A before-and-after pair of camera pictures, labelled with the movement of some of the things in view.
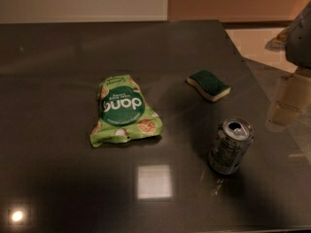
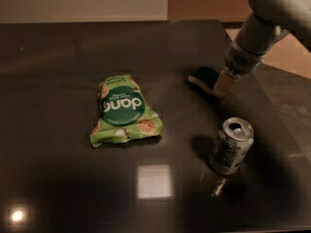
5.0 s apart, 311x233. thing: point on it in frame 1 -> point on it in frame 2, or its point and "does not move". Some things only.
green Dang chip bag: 124,114 does not move
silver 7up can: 229,146 does not move
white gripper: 299,41 -> 240,60
